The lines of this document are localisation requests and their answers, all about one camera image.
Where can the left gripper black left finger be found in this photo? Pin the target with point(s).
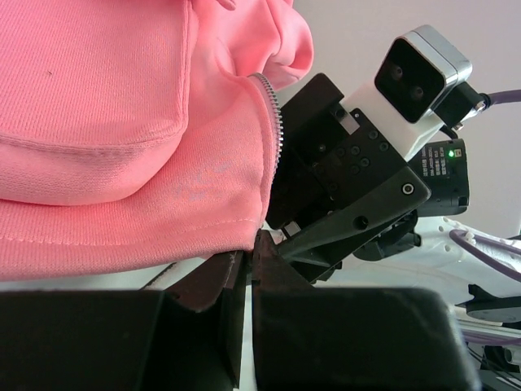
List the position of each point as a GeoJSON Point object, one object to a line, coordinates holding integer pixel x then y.
{"type": "Point", "coordinates": [185, 337]}

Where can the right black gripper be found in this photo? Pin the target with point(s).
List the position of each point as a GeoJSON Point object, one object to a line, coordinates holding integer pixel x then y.
{"type": "Point", "coordinates": [339, 181]}

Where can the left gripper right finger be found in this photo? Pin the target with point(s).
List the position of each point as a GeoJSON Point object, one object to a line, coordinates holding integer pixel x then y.
{"type": "Point", "coordinates": [308, 338]}

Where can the pink fleece jacket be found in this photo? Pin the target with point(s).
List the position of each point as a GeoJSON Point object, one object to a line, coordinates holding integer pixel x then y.
{"type": "Point", "coordinates": [139, 133]}

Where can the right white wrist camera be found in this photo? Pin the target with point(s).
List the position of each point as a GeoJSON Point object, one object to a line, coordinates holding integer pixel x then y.
{"type": "Point", "coordinates": [421, 87]}

